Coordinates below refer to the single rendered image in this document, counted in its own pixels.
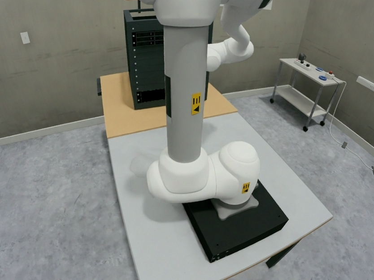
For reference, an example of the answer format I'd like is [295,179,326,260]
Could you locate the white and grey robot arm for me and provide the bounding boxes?
[140,0,272,220]

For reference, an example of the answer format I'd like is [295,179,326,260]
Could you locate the dark green metal rack frame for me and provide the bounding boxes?
[123,8,165,110]

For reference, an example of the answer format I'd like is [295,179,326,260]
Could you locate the tan wooden board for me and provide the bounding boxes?
[100,72,238,139]

